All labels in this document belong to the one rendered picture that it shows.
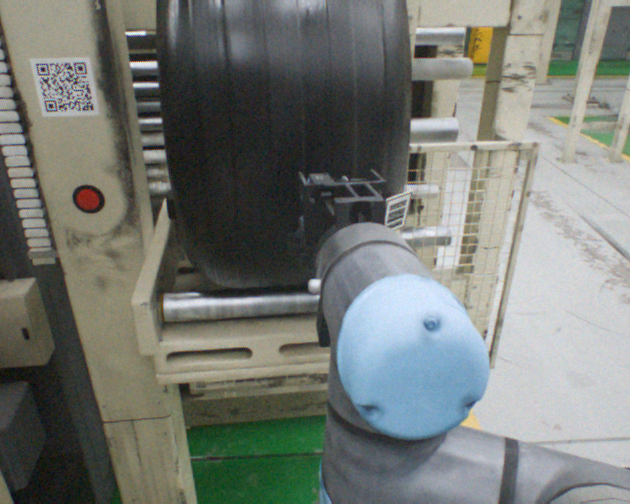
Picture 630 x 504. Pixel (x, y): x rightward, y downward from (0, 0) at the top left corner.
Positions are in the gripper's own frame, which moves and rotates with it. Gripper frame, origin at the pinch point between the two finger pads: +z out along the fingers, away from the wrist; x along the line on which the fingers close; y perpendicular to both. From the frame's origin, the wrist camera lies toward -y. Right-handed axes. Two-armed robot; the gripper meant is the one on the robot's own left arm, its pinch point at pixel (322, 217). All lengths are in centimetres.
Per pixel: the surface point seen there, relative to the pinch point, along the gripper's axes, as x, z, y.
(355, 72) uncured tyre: -3.7, 0.7, 15.5
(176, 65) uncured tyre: 14.9, 3.0, 16.6
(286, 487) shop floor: 2, 64, -103
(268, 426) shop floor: 6, 89, -100
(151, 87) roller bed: 27, 59, 12
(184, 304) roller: 18.6, 15.7, -17.3
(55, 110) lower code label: 33.4, 19.4, 11.0
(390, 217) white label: -9.0, 3.9, -1.7
